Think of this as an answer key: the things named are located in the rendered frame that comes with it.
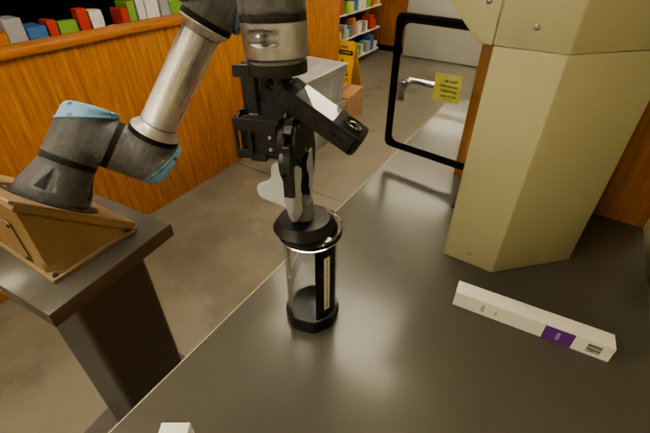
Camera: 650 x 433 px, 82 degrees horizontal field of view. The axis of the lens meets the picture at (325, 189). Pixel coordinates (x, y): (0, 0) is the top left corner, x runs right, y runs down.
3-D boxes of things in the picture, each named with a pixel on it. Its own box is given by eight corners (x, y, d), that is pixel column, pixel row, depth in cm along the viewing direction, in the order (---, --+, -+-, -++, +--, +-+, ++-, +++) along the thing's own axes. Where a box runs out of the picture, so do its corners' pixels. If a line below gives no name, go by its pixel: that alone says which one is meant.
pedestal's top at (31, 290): (-29, 274, 89) (-38, 262, 86) (95, 202, 112) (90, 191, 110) (56, 328, 76) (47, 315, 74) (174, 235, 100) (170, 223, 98)
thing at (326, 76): (347, 100, 336) (349, 62, 317) (309, 124, 294) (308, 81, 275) (310, 91, 354) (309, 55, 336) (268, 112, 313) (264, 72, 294)
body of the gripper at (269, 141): (262, 141, 55) (252, 54, 49) (319, 146, 52) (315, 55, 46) (237, 162, 48) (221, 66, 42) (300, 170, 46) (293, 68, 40)
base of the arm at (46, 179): (-3, 181, 81) (16, 139, 82) (67, 196, 95) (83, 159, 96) (32, 201, 75) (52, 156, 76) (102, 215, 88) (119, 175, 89)
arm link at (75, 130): (43, 147, 88) (67, 95, 89) (105, 169, 94) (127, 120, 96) (33, 148, 77) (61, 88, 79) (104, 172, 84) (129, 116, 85)
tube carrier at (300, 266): (330, 338, 69) (331, 252, 57) (276, 322, 72) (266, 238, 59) (346, 294, 77) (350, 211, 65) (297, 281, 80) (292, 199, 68)
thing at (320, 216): (326, 261, 51) (324, 220, 48) (264, 250, 53) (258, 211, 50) (343, 224, 58) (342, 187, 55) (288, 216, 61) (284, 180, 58)
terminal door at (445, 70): (475, 175, 108) (515, 25, 85) (383, 144, 124) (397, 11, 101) (476, 174, 108) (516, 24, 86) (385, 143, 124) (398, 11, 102)
